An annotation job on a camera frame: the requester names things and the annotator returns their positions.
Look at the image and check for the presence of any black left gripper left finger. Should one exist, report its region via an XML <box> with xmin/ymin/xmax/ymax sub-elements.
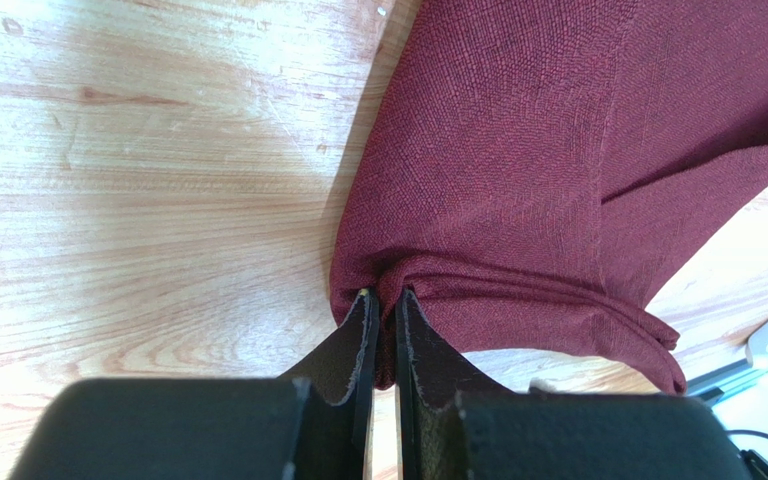
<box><xmin>12</xmin><ymin>289</ymin><xmax>380</xmax><ymax>479</ymax></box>

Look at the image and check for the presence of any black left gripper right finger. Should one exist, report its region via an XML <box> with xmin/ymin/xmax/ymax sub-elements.
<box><xmin>393</xmin><ymin>290</ymin><xmax>750</xmax><ymax>479</ymax></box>

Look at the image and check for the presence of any dark red cloth napkin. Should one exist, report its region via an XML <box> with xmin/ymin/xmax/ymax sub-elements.
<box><xmin>330</xmin><ymin>1</ymin><xmax>768</xmax><ymax>394</ymax></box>

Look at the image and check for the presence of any aluminium frame rail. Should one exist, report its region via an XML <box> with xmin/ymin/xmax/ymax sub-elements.
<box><xmin>687</xmin><ymin>321</ymin><xmax>768</xmax><ymax>407</ymax></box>

